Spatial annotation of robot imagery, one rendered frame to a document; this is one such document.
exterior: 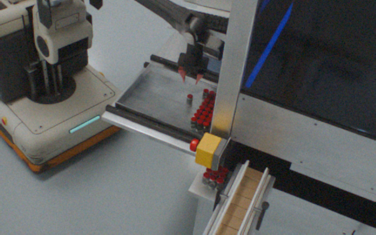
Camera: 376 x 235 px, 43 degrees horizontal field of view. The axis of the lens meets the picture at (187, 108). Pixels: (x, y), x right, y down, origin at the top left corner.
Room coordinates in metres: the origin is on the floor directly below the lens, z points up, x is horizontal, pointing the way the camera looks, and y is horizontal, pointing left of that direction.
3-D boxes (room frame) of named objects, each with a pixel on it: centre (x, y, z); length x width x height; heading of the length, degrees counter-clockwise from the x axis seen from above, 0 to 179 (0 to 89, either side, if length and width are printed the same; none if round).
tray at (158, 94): (1.29, 0.05, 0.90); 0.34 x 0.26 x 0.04; 70
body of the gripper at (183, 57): (1.31, 0.00, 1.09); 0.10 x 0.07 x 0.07; 85
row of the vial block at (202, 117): (1.24, -0.08, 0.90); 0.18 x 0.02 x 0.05; 160
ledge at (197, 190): (0.95, -0.12, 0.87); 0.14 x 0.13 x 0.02; 70
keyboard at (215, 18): (1.95, -0.10, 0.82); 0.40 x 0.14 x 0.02; 79
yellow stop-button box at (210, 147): (0.97, -0.08, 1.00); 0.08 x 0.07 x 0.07; 70
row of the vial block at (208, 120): (1.23, -0.10, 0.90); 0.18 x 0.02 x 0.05; 160
